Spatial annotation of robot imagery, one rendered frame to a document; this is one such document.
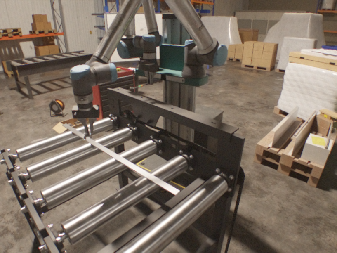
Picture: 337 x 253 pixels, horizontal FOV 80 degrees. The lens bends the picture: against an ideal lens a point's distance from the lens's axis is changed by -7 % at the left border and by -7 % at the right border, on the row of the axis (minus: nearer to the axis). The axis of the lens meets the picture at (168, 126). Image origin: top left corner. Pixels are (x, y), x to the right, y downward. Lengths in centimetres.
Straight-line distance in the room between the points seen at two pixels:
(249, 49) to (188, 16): 837
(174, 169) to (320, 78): 340
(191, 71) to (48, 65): 514
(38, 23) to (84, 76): 936
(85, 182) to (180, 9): 111
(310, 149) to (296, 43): 678
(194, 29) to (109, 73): 59
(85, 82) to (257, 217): 198
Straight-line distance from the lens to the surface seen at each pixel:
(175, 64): 191
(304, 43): 922
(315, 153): 287
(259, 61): 955
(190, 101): 195
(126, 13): 126
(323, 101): 431
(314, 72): 434
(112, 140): 170
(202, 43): 144
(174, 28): 199
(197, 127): 131
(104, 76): 106
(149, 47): 159
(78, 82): 104
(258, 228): 231
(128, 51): 180
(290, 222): 248
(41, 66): 633
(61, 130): 368
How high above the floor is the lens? 170
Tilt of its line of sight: 26 degrees down
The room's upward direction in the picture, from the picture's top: straight up
